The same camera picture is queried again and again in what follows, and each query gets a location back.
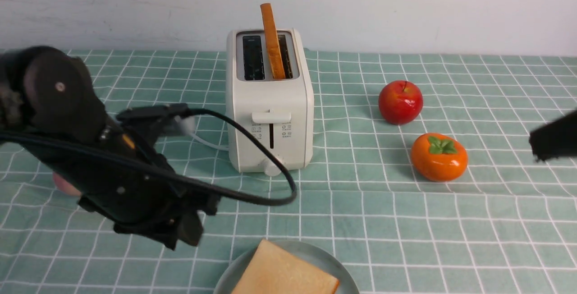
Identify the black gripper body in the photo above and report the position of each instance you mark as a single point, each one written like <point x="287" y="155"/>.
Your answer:
<point x="135" y="200"/>

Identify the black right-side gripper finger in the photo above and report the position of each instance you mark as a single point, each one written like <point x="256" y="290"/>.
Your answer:
<point x="554" y="140"/>

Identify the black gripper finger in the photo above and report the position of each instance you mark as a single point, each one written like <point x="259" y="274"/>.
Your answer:
<point x="186" y="228"/>

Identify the toast slice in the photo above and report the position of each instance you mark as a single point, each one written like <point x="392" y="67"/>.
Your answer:
<point x="272" y="42"/>
<point x="273" y="270"/>

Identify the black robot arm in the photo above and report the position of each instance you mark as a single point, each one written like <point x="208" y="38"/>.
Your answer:
<point x="49" y="107"/>

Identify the pink peach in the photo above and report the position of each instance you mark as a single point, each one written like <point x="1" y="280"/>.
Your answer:
<point x="62" y="185"/>

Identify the orange persimmon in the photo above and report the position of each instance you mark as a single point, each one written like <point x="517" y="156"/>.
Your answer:
<point x="438" y="157"/>

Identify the pale green plate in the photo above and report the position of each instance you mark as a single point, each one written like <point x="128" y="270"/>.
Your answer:
<point x="307" y="252"/>

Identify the green checkered tablecloth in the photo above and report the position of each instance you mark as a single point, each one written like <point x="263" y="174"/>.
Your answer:
<point x="506" y="226"/>

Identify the white two-slot toaster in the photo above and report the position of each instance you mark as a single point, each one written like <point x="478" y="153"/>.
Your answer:
<point x="278" y="113"/>

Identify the red apple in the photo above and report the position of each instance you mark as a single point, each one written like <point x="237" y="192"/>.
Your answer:
<point x="400" y="102"/>

